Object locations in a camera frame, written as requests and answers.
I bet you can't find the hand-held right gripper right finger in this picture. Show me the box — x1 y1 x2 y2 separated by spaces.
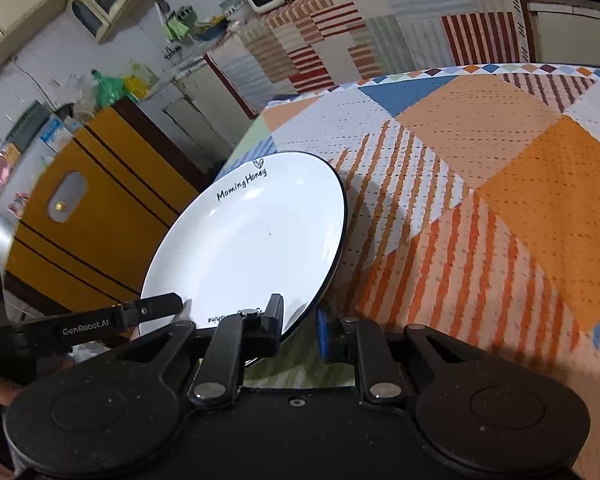
317 309 482 406

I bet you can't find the white plate with dark rim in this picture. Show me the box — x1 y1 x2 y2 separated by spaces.
139 151 350 357

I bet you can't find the red striped patchwork cloth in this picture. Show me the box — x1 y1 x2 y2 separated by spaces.
205 0 531 111

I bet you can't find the white base cabinet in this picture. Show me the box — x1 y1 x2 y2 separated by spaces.
159 57 253 123

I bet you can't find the green plastic container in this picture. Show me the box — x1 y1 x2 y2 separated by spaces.
167 6 197 42

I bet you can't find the yellow plastic container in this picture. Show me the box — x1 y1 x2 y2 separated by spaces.
124 75 149 102

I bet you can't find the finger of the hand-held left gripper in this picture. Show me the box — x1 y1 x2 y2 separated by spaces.
122 293 184 324

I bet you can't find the person's left hand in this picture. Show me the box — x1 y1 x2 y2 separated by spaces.
0 377 27 409

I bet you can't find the white plastic bag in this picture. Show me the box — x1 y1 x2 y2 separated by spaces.
71 341 123 365

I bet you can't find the blue basin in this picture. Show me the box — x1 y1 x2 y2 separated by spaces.
194 17 229 44

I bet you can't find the orange patchwork tablecloth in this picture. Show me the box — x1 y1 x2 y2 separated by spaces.
210 62 600 480

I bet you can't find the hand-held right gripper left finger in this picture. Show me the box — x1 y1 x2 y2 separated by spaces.
124 293 285 408

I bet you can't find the cream side cabinet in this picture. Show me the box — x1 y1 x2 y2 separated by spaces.
526 2 600 69

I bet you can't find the yellow cabinet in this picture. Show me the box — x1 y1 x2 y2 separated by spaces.
4 104 217 313

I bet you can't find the green plastic bag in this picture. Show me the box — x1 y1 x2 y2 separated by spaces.
92 71 132 109

